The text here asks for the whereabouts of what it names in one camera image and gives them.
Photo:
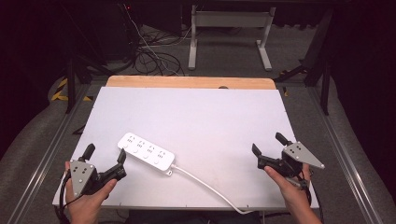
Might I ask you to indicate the yellow black hazard tape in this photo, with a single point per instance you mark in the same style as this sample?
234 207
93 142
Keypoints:
60 90

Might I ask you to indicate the white metal stand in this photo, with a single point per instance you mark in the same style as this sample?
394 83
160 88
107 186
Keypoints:
230 19

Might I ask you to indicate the white table cover board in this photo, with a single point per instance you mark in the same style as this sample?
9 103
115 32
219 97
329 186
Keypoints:
199 124

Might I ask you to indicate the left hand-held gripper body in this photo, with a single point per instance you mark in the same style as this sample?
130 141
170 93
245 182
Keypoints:
81 175

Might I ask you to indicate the aluminium floor rail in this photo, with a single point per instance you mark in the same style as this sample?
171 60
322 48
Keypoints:
46 158
345 158

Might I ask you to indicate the white power strip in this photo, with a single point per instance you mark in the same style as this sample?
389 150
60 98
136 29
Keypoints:
146 152

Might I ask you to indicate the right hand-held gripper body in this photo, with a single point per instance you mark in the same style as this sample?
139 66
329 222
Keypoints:
300 154

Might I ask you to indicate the black metal stand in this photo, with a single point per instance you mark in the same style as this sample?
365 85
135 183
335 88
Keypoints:
71 81
323 71

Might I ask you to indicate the person's right hand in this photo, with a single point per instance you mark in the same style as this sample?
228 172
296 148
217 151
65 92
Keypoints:
295 197

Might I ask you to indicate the dark equipment box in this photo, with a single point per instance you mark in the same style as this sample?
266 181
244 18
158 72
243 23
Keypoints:
118 28

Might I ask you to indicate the person's left hand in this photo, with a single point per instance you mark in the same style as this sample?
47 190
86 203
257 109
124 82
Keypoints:
85 207

